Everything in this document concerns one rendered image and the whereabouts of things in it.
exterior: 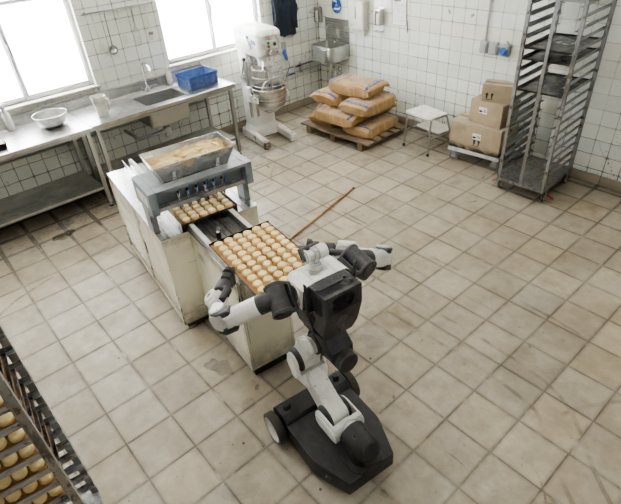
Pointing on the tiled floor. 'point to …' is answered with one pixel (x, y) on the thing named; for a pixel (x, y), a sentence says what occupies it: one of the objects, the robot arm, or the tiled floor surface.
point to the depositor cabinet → (170, 247)
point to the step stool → (428, 122)
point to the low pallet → (352, 135)
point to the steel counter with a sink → (156, 101)
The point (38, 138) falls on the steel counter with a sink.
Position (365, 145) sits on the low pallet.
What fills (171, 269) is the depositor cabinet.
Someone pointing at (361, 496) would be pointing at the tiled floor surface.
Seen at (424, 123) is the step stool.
